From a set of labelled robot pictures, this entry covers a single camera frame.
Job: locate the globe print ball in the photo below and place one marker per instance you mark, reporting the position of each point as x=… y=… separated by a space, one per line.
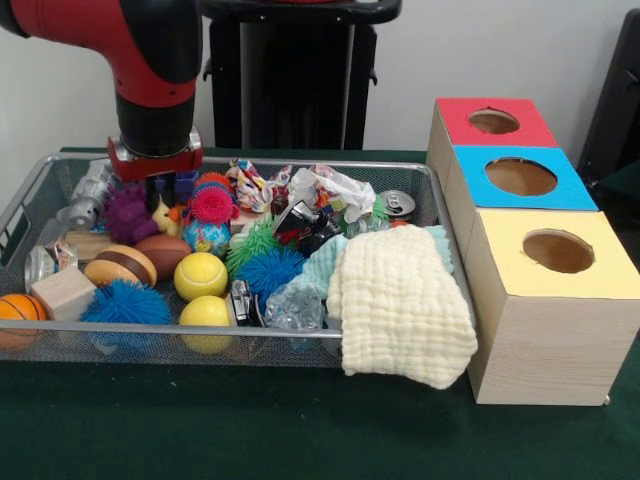
x=205 y=237

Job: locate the yellow foam ball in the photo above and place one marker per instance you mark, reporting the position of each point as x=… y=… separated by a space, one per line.
x=200 y=276
x=206 y=315

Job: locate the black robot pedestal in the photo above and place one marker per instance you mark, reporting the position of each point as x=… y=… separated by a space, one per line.
x=290 y=75

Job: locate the wooden box with three holes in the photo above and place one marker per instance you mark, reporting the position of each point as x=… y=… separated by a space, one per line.
x=550 y=350

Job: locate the small yellow plush duck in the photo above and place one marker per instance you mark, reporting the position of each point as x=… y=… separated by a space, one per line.
x=167 y=221

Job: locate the light blue muslin cloth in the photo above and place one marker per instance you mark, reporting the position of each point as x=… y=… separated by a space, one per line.
x=320 y=260

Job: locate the blue spiky rubber ball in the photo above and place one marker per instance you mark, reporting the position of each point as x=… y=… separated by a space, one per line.
x=125 y=305

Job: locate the black chair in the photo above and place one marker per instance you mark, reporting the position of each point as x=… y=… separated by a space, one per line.
x=615 y=100

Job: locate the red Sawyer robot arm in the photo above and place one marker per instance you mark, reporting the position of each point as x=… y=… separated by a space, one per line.
x=125 y=40

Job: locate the toy hamburger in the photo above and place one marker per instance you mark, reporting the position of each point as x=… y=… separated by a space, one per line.
x=120 y=265

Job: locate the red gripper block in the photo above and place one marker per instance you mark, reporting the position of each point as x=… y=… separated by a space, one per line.
x=150 y=167

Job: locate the cream muslin cloth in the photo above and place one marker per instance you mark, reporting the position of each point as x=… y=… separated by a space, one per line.
x=400 y=310

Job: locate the purple spiky rubber ball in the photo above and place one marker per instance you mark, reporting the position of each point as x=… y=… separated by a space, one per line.
x=125 y=217

